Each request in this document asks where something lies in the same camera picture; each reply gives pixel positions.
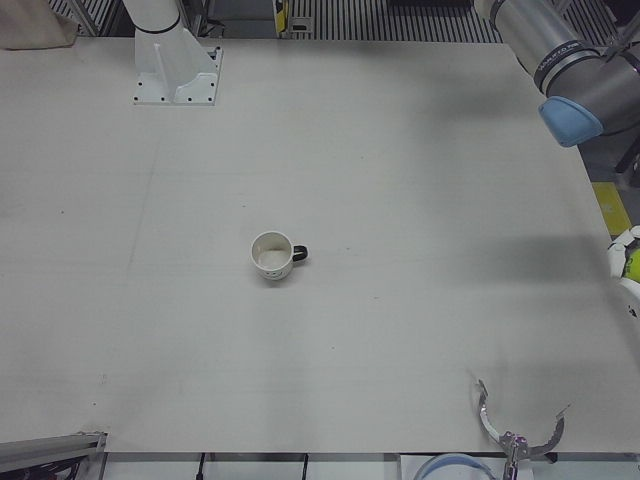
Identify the robot hand black white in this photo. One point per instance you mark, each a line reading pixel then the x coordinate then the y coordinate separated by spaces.
pixel 616 252

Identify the yellow tennis ball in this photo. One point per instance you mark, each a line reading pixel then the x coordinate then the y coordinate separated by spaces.
pixel 635 265

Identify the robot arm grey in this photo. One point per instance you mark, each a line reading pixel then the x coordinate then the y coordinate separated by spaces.
pixel 570 55

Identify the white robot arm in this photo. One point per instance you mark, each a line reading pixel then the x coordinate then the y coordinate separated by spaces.
pixel 165 60

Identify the blue headphones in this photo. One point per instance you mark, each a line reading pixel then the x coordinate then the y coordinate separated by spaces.
pixel 450 462

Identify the aluminium extrusion bar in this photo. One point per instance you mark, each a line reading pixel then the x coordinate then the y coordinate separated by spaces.
pixel 45 447

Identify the beige cloth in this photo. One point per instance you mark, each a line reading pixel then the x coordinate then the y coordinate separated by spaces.
pixel 35 25

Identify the yellow black post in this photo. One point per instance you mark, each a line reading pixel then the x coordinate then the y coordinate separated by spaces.
pixel 281 17

